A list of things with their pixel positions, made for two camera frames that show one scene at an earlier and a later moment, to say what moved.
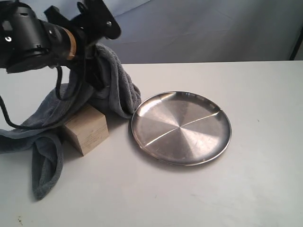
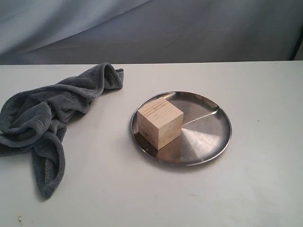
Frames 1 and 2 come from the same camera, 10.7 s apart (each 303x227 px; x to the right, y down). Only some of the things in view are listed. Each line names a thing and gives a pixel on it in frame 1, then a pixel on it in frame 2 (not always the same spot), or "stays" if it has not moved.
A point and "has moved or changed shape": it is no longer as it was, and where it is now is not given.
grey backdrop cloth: [188, 31] stays
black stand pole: [297, 46] stays
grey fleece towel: [120, 95] has moved or changed shape
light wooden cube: [88, 128] -> [160, 123]
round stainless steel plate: [181, 128] stays
